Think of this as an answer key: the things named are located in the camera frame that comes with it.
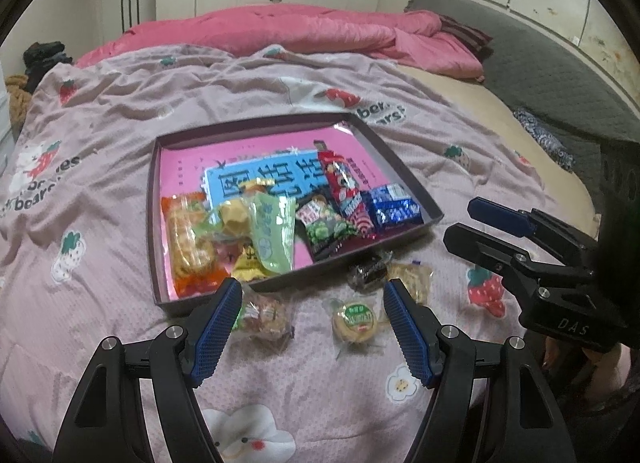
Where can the dark clothes pile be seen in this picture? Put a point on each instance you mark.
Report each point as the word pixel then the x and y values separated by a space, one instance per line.
pixel 45 58

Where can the printed pink blanket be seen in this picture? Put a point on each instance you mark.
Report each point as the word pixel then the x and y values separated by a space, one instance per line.
pixel 125 108

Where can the person's right hand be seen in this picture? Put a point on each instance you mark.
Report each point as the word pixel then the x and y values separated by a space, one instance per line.
pixel 595 378

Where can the clear yellow cake packet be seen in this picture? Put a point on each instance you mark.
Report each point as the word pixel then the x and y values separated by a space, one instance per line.
pixel 232 217

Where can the orange cracker packet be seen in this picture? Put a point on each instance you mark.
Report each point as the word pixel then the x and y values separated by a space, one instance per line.
pixel 187 248

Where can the beige bed sheet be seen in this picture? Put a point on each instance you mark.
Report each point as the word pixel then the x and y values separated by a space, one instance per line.
pixel 475 108

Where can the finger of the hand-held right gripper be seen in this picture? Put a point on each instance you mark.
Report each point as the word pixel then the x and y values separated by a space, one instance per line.
pixel 495 213
pixel 475 248

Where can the small dark candy packet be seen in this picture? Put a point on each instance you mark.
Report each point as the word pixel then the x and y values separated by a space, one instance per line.
pixel 370 273

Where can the blue biscuit packet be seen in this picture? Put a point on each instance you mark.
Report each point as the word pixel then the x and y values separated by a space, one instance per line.
pixel 392 208

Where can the clear pale biscuit packet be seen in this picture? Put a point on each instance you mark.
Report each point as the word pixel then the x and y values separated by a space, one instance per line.
pixel 410 282

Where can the pink quilt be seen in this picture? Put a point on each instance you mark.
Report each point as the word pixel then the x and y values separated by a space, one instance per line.
pixel 300 30

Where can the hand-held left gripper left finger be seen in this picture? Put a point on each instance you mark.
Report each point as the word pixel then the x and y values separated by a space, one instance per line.
pixel 215 333

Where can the clear brown cake packet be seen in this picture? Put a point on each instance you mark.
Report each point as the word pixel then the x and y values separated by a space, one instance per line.
pixel 265 317

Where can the round cake packet green label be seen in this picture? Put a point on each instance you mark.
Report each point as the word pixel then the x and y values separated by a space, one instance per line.
pixel 355 322

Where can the small yellow snack packet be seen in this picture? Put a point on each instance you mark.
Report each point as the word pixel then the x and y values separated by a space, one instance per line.
pixel 247 265

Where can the dark striped cloth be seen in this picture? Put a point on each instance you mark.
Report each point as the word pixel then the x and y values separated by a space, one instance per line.
pixel 467 38

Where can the red snack packet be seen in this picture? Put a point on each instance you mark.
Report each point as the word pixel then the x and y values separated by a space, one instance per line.
pixel 345 188

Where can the green pea snack packet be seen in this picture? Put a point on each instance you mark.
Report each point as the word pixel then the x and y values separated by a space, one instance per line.
pixel 325 230

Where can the blue patterned cloth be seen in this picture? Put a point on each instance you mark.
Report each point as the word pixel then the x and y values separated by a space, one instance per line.
pixel 547 140

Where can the dark shallow cardboard box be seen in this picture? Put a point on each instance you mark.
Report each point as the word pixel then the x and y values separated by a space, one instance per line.
pixel 157 243

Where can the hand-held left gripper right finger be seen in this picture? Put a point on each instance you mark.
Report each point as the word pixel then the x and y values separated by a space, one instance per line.
pixel 410 333

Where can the light green snack packet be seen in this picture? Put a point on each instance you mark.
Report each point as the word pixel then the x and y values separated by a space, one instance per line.
pixel 272 238

